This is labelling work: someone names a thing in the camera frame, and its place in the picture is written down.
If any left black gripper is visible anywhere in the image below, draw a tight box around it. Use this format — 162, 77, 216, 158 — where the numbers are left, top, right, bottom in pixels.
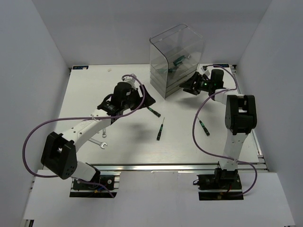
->
122, 85, 155, 111

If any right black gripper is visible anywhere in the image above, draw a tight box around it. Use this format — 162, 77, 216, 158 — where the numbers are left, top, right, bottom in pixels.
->
180, 71, 213, 96

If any small screwdriver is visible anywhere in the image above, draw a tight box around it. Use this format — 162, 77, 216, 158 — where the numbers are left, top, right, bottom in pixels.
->
147, 107, 161, 118
196, 114, 210, 136
156, 117, 165, 141

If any large green screwdriver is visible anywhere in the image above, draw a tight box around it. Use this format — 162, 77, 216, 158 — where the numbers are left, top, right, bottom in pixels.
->
173, 55, 191, 67

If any clear acrylic drawer cabinet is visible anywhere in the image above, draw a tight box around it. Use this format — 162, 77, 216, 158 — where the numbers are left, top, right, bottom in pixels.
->
149, 24, 205, 99

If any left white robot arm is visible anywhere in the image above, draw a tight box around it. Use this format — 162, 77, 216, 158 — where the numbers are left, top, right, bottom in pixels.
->
41, 81, 156, 189

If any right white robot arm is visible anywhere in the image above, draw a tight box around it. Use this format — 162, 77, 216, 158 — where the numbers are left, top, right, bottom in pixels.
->
179, 66, 257, 189

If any right blue table label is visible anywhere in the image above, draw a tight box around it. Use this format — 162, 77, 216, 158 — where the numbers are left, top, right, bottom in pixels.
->
213, 64, 230, 68

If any blue table label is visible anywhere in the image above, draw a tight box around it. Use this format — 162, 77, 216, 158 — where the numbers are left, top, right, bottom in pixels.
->
213, 64, 230, 68
72, 66, 89, 70

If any silver combination wrench upright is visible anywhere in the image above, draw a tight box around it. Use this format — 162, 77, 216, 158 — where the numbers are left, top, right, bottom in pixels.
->
102, 128, 107, 138

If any silver combination wrench lower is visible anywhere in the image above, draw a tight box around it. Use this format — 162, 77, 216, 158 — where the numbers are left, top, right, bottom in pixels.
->
89, 138, 107, 149

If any left blue table label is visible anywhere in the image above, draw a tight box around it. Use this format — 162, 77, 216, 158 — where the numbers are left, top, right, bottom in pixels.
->
72, 66, 89, 70

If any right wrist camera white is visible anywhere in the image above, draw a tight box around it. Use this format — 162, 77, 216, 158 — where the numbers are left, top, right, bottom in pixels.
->
201, 66, 211, 77

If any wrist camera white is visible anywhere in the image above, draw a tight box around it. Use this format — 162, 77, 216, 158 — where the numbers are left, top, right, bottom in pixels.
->
201, 66, 211, 77
122, 74, 137, 87

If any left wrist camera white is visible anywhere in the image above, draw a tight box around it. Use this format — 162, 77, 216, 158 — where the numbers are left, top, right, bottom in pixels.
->
122, 74, 137, 87

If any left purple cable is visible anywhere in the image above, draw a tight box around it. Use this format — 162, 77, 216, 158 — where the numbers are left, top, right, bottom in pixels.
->
22, 74, 149, 198

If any purple cable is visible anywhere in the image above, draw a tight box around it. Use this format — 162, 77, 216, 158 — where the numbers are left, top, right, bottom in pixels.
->
192, 65, 258, 197
22, 74, 149, 198

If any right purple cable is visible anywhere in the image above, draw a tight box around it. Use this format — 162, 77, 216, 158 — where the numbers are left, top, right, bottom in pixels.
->
192, 65, 258, 197

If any aluminium table front rail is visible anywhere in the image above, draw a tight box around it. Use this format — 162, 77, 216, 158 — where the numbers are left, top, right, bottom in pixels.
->
45, 163, 268, 172

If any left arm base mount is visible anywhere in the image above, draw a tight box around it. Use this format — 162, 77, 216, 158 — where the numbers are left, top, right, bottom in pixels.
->
70, 172, 120, 199

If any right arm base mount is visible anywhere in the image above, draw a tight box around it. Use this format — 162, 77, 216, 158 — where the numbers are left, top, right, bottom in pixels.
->
193, 167, 244, 201

